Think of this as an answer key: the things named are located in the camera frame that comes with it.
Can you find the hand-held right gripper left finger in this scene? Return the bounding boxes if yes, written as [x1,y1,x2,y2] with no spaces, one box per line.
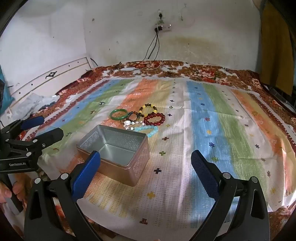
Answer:
[23,151,102,241]

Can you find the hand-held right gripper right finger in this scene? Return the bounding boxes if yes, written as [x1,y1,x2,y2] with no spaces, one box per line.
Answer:
[191,149,271,241]

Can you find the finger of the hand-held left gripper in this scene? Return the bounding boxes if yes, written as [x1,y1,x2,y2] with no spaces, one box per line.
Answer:
[6,127,64,152]
[0,116,45,140]

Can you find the rectangular metal tin box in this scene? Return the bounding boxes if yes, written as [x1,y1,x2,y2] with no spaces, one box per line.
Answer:
[76,124,150,187]

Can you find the green jade bangle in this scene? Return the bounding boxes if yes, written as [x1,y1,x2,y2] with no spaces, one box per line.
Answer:
[110,108,128,121]

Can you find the white bead bracelet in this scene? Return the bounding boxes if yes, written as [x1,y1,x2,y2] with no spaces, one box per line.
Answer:
[122,119,145,130]

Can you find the dark red bead bracelet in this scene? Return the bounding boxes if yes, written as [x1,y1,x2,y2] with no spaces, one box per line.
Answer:
[143,112,166,126]

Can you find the light blue bead bracelet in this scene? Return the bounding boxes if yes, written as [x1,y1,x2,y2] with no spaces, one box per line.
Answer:
[134,125,159,138]

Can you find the multicolour bead bracelet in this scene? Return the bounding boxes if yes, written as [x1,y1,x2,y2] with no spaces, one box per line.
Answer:
[126,111,143,123]

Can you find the yellow and black bead bracelet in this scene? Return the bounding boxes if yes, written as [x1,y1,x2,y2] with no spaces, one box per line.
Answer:
[138,104,158,116]

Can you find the person's left hand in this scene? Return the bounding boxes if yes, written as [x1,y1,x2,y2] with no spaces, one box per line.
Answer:
[0,181,23,205]

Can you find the grey crumpled clothes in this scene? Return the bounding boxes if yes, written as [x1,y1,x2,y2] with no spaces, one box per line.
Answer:
[14,93,61,117]

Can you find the teal cloth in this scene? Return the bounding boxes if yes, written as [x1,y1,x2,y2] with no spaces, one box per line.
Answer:
[0,65,15,114]

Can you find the striped colourful mat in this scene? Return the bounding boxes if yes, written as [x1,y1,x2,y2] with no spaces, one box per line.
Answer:
[22,77,296,232]

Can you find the floral brown bedsheet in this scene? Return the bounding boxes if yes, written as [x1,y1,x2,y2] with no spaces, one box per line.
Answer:
[0,60,296,241]

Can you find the mustard yellow garment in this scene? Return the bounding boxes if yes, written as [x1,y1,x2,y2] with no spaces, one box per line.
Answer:
[260,1,296,96]

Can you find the white charging cable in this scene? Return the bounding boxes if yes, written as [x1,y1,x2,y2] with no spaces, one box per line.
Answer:
[120,61,163,71]

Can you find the black power cable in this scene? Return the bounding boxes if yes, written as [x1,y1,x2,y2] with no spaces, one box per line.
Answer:
[147,31,161,59]
[143,31,158,62]

